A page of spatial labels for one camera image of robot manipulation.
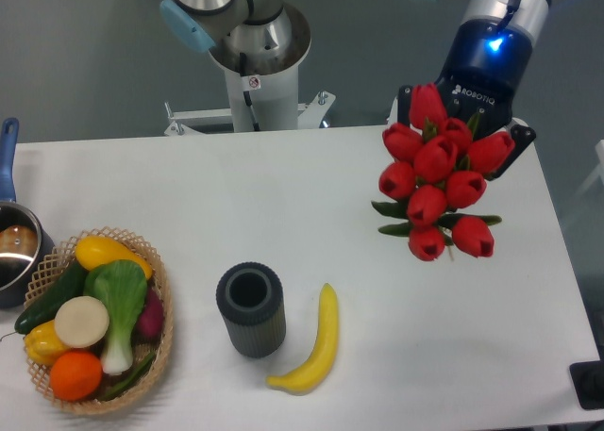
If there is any yellow bell pepper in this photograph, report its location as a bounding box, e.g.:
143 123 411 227
24 320 71 366

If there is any black device at edge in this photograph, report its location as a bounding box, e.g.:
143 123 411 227
569 360 603 410

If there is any green bean pod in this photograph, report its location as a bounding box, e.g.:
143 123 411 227
98 352 156 402

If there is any purple sweet potato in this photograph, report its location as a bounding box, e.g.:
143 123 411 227
136 288 164 340

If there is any yellow banana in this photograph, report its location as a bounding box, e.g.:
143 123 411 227
265 283 340 395

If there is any red tulip bouquet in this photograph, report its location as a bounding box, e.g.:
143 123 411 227
372 83 515 261

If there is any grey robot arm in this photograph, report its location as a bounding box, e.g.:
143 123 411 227
159 0 552 165

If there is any cream round disc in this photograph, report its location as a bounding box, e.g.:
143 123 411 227
54 296 109 349

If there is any dark grey ribbed vase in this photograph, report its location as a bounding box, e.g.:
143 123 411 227
216 261 286 358

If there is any woven wicker basket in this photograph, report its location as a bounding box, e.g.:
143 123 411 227
25 226 174 416

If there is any yellow squash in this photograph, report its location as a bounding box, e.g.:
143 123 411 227
75 236 153 280

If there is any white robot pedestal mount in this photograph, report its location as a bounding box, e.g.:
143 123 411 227
160 1 336 136

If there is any dark green cucumber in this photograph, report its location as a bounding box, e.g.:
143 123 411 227
14 260 88 335

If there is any blue handled saucepan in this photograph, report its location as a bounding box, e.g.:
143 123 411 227
1 118 54 309

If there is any green bok choy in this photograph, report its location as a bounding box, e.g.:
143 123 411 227
84 260 147 375

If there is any orange fruit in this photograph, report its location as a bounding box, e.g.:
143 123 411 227
50 350 103 402

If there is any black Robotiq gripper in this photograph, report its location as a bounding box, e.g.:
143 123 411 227
396 19 537 180

